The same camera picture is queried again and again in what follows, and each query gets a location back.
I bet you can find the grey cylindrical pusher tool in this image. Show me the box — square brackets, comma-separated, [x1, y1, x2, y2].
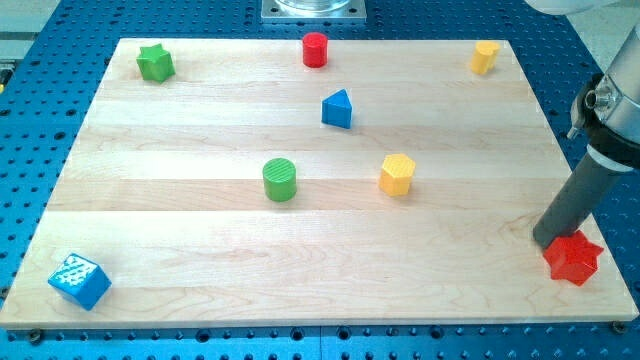
[533, 151, 622, 249]

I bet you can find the blue cube block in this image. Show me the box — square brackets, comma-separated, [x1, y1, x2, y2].
[47, 253, 112, 311]

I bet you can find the yellow hexagon block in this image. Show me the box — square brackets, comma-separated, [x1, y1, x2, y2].
[379, 153, 416, 196]

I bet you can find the yellow heart block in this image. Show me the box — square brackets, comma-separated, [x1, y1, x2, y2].
[470, 40, 501, 75]

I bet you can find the green star block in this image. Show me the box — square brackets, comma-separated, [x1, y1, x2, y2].
[136, 44, 175, 83]

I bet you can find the wooden board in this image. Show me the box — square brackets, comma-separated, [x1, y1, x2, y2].
[1, 38, 638, 329]

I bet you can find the blue triangle block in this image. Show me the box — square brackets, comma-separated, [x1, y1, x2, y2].
[321, 89, 352, 129]

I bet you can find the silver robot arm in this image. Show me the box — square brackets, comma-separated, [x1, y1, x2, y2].
[533, 25, 639, 249]

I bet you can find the red cylinder block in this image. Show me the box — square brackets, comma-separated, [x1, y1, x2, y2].
[302, 32, 328, 68]

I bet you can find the green cylinder block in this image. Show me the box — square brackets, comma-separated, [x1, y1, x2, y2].
[262, 158, 297, 202]

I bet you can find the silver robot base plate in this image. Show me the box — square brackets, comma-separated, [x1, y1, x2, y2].
[260, 0, 367, 23]

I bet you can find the red star block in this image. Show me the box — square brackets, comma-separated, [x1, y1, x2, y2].
[543, 230, 604, 286]

